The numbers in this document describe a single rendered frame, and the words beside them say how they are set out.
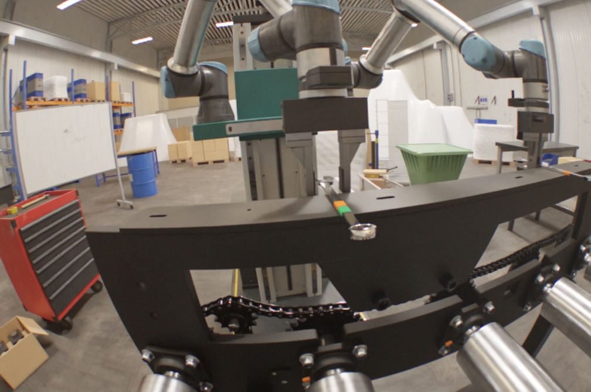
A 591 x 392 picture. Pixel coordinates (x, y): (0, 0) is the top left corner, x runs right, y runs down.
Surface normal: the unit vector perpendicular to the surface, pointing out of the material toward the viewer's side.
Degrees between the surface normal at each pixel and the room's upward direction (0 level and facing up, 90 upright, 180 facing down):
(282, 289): 90
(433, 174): 101
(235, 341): 0
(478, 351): 48
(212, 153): 90
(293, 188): 90
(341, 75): 90
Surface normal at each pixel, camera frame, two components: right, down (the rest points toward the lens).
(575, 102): -0.99, 0.08
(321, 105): 0.08, 0.20
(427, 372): -0.07, -0.98
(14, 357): 0.98, -0.03
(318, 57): -0.18, 0.21
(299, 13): -0.71, 0.19
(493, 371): -0.78, -0.59
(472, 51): -0.91, 0.15
